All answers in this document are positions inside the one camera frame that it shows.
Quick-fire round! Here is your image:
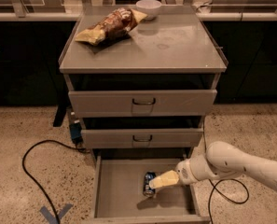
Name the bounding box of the blue tape floor mark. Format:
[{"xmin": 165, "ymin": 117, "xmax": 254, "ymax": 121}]
[{"xmin": 39, "ymin": 203, "xmax": 75, "ymax": 224}]

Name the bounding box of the blue power adapter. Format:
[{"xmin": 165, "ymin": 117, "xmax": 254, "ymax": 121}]
[{"xmin": 69, "ymin": 122, "xmax": 83, "ymax": 144}]

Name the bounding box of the brown yellow chip bag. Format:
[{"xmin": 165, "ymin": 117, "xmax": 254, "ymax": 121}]
[{"xmin": 75, "ymin": 7, "xmax": 147, "ymax": 46}]

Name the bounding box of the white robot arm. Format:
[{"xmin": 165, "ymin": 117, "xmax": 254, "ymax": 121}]
[{"xmin": 149, "ymin": 141, "xmax": 277, "ymax": 191}]

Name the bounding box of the white bowl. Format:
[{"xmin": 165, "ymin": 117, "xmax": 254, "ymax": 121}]
[{"xmin": 135, "ymin": 0, "xmax": 161, "ymax": 20}]

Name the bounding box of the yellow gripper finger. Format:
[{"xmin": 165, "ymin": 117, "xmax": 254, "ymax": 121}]
[{"xmin": 149, "ymin": 170, "xmax": 179, "ymax": 189}]

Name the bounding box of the black cable left floor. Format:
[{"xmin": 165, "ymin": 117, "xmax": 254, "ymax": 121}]
[{"xmin": 21, "ymin": 139, "xmax": 91, "ymax": 224}]

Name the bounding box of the grey middle drawer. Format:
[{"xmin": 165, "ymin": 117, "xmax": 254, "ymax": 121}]
[{"xmin": 81, "ymin": 128, "xmax": 202, "ymax": 148}]

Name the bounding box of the grey top drawer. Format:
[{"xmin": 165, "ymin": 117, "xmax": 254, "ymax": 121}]
[{"xmin": 69, "ymin": 90, "xmax": 216, "ymax": 118}]

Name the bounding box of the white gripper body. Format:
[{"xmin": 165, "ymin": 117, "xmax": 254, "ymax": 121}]
[{"xmin": 175, "ymin": 159, "xmax": 198, "ymax": 185}]

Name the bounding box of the grey open bottom drawer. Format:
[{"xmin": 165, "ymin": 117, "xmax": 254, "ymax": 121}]
[{"xmin": 83, "ymin": 156, "xmax": 210, "ymax": 224}]

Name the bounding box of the grey drawer cabinet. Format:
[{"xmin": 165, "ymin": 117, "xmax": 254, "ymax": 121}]
[{"xmin": 60, "ymin": 6, "xmax": 228, "ymax": 156}]

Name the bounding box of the blue pepsi can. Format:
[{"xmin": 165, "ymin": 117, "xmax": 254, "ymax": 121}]
[{"xmin": 143, "ymin": 172, "xmax": 156, "ymax": 198}]

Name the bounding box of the long back counter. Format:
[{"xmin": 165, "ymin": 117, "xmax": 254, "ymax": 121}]
[{"xmin": 0, "ymin": 5, "xmax": 277, "ymax": 21}]

